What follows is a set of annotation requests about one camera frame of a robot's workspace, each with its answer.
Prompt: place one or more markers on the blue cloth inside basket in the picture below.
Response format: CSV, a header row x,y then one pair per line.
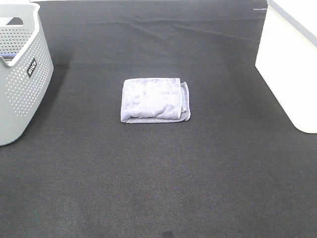
x,y
8,56

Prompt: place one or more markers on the black fabric table mat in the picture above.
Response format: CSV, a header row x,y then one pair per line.
x,y
237,169

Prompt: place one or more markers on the white plastic bin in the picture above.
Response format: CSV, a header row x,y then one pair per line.
x,y
287,59

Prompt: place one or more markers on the grey perforated laundry basket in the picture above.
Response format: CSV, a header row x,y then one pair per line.
x,y
25,79

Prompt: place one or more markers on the lavender towel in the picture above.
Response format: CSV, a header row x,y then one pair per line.
x,y
155,100

